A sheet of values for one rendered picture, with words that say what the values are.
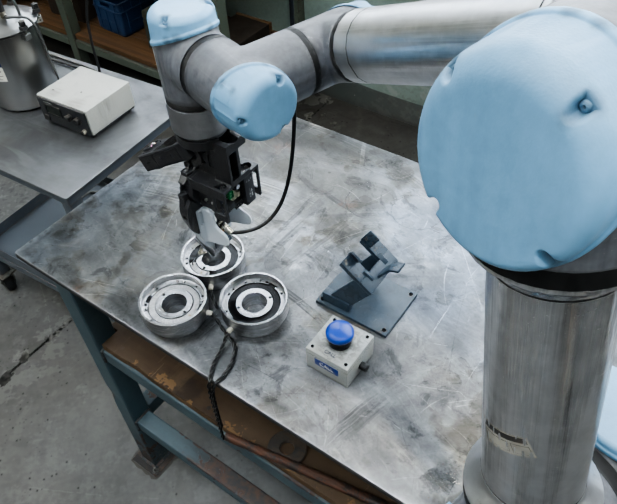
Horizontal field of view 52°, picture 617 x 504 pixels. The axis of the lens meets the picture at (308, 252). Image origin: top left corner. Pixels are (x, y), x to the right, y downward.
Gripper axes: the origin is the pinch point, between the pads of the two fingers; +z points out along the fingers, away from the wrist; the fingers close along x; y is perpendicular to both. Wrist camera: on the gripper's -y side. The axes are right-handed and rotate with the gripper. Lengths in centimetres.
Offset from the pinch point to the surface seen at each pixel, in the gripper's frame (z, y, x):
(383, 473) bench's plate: 13.2, 36.4, -12.4
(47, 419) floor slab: 93, -66, -18
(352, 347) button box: 8.7, 24.5, -0.9
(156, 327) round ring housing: 9.7, -2.3, -13.0
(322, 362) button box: 10.0, 21.8, -4.5
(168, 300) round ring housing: 11.2, -5.5, -7.5
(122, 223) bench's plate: 13.0, -26.8, 2.1
